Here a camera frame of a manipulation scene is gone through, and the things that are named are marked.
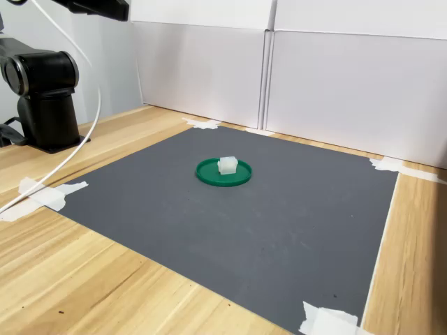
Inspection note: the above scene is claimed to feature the small white plastic terminal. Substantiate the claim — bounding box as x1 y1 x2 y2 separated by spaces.
217 155 240 175

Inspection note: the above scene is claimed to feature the round green lid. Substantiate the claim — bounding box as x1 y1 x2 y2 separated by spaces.
195 156 254 188

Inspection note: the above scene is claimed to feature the white tape piece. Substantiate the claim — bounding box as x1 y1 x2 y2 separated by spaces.
182 117 223 131
298 300 377 335
0 177 89 223
369 156 447 186
244 126 276 137

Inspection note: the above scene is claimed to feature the dark grey mat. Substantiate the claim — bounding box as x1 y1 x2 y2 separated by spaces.
44 125 400 335

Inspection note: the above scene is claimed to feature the white camera cable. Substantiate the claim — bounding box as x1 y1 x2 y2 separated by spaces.
0 0 103 214

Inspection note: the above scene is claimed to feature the black cable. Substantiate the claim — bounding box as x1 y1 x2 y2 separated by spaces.
0 116 29 148

